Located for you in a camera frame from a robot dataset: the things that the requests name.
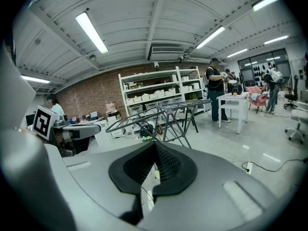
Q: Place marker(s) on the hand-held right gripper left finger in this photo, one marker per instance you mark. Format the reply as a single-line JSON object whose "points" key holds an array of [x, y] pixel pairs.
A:
{"points": [[91, 177]]}

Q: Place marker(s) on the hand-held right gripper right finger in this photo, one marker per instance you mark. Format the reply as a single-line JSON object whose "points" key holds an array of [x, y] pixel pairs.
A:
{"points": [[207, 172]]}

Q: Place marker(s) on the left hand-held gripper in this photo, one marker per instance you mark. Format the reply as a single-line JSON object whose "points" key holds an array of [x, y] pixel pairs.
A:
{"points": [[45, 121]]}

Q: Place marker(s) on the grey metal drying rack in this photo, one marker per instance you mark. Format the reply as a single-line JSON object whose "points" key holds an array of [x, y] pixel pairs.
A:
{"points": [[183, 104]]}

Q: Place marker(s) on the person's left hand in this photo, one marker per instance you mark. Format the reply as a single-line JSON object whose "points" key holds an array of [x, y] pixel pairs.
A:
{"points": [[68, 135]]}

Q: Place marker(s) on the white drawer cabinet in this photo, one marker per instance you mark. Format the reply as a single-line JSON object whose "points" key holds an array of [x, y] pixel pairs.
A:
{"points": [[102, 133]]}

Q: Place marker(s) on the pink gift bag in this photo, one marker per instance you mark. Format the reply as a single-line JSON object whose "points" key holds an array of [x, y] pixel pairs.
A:
{"points": [[110, 107]]}

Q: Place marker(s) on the white power strip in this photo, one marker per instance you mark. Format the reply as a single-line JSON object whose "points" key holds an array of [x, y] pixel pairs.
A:
{"points": [[249, 168]]}

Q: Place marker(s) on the black round appliance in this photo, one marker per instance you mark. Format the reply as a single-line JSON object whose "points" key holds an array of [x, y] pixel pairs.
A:
{"points": [[146, 131]]}

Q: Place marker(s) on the row of clear storage bins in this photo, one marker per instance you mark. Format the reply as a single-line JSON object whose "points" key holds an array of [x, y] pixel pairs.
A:
{"points": [[154, 106]]}

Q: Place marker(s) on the row of cream storage boxes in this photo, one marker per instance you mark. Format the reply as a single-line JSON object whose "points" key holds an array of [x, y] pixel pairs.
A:
{"points": [[154, 95]]}

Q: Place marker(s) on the long ceiling light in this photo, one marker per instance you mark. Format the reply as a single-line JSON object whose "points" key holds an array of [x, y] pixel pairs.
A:
{"points": [[34, 79], [276, 40], [267, 2], [91, 32], [210, 37], [237, 53]]}

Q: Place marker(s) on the white metal shelving unit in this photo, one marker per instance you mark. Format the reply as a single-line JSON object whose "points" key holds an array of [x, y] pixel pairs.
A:
{"points": [[154, 86]]}

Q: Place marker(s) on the white table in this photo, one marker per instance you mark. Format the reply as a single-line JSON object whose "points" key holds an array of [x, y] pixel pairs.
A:
{"points": [[234, 97]]}

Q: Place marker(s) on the black rice cooker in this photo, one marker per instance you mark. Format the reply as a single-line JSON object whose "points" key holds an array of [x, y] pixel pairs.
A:
{"points": [[235, 88]]}

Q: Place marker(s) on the pink armchair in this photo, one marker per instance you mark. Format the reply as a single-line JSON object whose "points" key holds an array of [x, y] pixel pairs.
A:
{"points": [[255, 94]]}

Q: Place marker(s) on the white office chair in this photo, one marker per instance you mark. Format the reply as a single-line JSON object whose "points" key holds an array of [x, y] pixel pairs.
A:
{"points": [[298, 115]]}

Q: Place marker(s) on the white ceiling air conditioner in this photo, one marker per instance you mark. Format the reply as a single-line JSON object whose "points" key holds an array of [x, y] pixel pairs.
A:
{"points": [[167, 54]]}

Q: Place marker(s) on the black office chair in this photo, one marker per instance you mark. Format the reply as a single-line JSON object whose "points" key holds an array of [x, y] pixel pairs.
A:
{"points": [[292, 96]]}

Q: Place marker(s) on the dark glass partition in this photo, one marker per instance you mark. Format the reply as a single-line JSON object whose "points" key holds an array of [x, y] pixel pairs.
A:
{"points": [[262, 66]]}

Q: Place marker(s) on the white security camera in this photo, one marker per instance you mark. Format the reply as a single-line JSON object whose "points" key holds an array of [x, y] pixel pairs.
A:
{"points": [[156, 65]]}

